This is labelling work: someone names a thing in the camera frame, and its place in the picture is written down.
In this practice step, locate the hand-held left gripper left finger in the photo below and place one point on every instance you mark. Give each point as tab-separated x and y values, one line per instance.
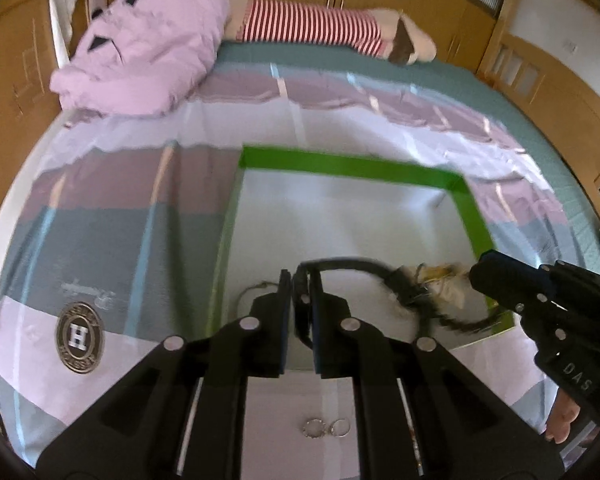
282	320

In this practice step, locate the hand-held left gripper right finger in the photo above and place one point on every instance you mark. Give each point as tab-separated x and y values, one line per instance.
314	325

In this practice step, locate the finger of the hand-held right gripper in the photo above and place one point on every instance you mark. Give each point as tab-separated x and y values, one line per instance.
580	285
505	280

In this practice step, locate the thin silver bangle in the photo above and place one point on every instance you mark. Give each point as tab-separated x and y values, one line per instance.
243	300

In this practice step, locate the white wrist watch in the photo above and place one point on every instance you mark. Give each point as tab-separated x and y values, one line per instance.
450	292

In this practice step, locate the green cardboard box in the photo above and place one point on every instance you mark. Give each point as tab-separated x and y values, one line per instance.
355	162

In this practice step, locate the person's right hand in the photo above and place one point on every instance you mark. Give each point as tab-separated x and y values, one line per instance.
562	417

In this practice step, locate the wooden footboard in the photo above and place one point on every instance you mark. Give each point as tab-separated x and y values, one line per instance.
580	125

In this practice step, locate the patchwork printed bed sheet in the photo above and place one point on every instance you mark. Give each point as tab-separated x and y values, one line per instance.
130	235

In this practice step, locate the red striped plush toy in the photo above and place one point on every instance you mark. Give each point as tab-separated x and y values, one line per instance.
305	22

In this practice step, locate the pink duvet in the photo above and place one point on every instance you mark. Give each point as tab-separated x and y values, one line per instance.
145	50

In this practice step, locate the wooden headboard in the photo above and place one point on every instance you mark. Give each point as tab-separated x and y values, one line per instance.
15	85

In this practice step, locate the white wall socket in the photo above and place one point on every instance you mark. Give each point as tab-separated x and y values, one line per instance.
570	48

